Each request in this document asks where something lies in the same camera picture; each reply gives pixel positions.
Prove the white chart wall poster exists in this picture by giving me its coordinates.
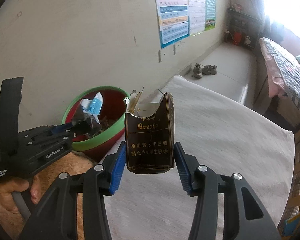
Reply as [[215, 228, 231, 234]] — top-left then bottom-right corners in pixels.
[[187, 0, 207, 36]]

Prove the green-rimmed red basin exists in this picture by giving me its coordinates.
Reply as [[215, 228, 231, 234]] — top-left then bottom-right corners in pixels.
[[62, 86, 130, 162]]

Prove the person's tan fleece clothing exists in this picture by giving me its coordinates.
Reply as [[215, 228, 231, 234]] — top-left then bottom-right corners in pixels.
[[0, 152, 95, 240]]

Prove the pink bed sheet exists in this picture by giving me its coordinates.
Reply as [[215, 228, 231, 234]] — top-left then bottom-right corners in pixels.
[[259, 39, 288, 98]]

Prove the dark storage shelf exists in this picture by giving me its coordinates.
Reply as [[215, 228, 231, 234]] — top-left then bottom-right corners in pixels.
[[226, 7, 263, 52]]

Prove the bright window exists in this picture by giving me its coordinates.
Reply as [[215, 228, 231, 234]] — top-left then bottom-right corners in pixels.
[[265, 0, 300, 38]]

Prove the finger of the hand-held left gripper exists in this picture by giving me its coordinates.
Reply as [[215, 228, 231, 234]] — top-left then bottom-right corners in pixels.
[[50, 123, 74, 133], [64, 121, 92, 138]]

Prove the red plastic bucket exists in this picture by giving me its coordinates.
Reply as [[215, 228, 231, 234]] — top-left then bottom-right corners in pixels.
[[231, 31, 242, 45]]

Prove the white blue foil bag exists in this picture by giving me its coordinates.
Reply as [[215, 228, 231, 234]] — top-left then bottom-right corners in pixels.
[[72, 92, 105, 130]]

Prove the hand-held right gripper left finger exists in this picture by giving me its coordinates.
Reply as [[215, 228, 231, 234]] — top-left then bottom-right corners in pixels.
[[19, 141, 127, 240]]

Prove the brown cigarette pack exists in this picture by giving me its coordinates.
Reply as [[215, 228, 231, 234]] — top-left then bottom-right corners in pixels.
[[124, 87, 176, 175]]

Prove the person's left hand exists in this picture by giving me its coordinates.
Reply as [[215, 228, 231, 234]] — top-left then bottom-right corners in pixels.
[[0, 174, 40, 211]]

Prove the bed with plaid quilt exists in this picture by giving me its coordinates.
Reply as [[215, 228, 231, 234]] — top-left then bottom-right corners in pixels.
[[259, 37, 300, 120]]

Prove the blue alphabet wall poster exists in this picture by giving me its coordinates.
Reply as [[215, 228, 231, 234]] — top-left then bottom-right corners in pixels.
[[152, 0, 190, 49]]

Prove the grey child's shoe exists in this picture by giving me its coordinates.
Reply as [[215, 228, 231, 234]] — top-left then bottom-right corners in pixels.
[[192, 64, 203, 79], [201, 64, 217, 75]]

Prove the green wall poster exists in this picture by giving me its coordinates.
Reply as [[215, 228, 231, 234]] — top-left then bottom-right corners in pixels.
[[204, 0, 216, 32]]

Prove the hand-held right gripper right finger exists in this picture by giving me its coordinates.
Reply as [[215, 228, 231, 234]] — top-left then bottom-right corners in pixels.
[[173, 142, 282, 240]]

